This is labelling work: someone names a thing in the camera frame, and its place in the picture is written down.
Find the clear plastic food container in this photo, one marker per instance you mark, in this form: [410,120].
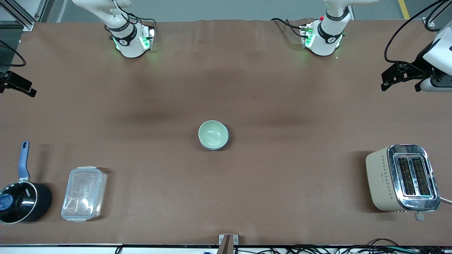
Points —
[84,194]

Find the metal table edge bracket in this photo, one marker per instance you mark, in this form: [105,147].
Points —
[227,243]

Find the blue bowl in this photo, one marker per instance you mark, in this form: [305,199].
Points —
[222,147]

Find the beige chrome toaster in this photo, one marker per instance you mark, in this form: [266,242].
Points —
[399,178]

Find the glass saucepan lid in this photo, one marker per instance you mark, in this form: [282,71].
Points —
[17,203]

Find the green bowl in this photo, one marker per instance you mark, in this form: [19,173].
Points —
[212,134]

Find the aluminium frame profile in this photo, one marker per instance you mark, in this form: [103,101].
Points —
[24,16]

